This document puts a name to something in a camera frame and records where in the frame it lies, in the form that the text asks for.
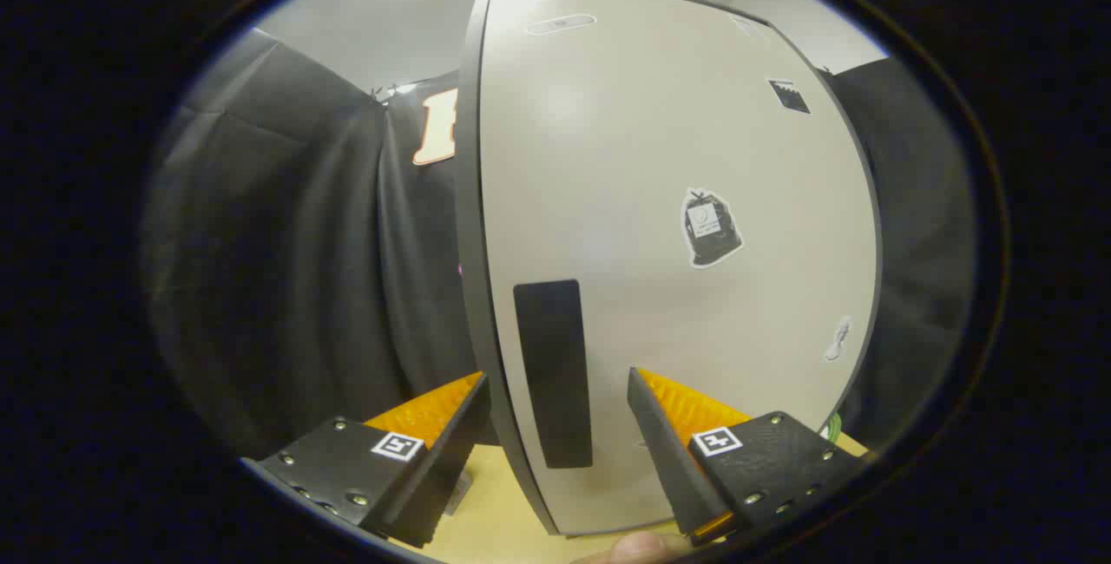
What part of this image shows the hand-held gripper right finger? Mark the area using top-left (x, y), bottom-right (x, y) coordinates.
top-left (627, 366), bottom-right (869, 546)

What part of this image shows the black backdrop cloth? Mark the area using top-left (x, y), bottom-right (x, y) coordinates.
top-left (143, 26), bottom-right (977, 461)

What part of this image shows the black door handle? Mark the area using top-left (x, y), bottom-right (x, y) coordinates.
top-left (513, 279), bottom-right (594, 469)

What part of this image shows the white shoe cabinet door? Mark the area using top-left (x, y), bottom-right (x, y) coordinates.
top-left (477, 0), bottom-right (882, 537)

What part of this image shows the grey shoe cabinet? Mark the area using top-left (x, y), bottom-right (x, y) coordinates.
top-left (453, 0), bottom-right (886, 539)

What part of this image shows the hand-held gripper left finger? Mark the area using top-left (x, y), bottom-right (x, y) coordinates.
top-left (241, 371), bottom-right (489, 549)

